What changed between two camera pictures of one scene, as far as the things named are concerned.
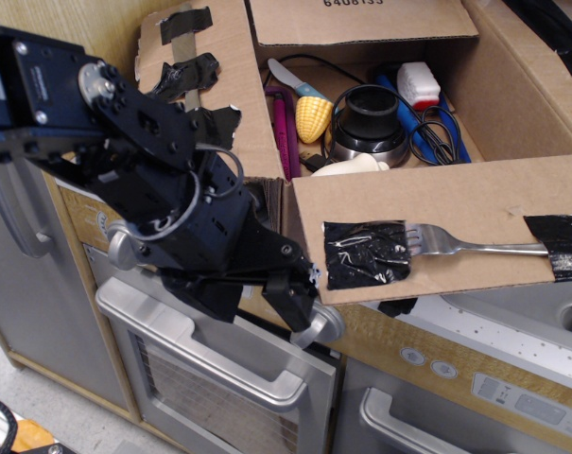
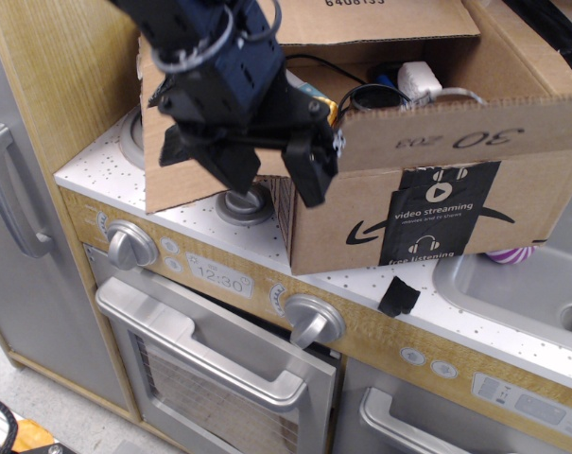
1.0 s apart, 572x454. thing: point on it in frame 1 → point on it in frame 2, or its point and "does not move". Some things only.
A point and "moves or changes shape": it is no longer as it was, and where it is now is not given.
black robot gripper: [220, 234] → [244, 96]
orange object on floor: [31, 434] does not move
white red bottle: [418, 84] does not move
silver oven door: [204, 385] does not move
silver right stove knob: [326, 324] does not move
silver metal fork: [435, 240] → [460, 92]
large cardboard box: [395, 146] moves or changes shape
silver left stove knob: [126, 250] does not move
